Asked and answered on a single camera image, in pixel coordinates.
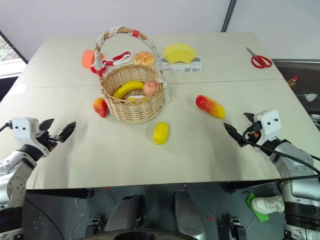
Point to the dark rounded robot leg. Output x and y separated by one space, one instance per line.
123 212
187 215

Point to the yellow banana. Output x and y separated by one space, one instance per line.
127 88

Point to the yellow lemon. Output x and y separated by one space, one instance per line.
161 133

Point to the red white ribbon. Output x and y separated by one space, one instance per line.
117 59

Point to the pink peach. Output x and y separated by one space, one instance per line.
150 87

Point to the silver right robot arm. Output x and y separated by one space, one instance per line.
292 170

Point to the white crumpled paper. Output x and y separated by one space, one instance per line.
310 97

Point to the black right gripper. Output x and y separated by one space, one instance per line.
253 132

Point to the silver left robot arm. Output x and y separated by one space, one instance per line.
15 172

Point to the orange round fruit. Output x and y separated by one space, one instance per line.
88 58

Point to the golden bread bun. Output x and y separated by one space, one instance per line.
143 58

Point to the amber bottle with red cap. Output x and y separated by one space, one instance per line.
293 83

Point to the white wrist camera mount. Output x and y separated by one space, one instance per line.
23 128
268 125

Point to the white sneaker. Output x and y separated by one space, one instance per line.
266 204

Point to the yellow arc-shaped sponge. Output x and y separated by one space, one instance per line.
179 53

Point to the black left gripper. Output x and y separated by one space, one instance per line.
48 140

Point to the black metal pole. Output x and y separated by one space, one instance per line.
228 15

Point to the small red yellow mango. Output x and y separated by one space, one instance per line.
100 107

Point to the white grey flat box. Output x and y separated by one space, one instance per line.
182 66

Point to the large red yellow mango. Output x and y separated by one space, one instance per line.
210 106

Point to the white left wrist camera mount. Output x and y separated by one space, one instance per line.
23 128

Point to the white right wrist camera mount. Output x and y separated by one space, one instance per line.
268 125

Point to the green paper sheet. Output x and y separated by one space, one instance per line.
257 212

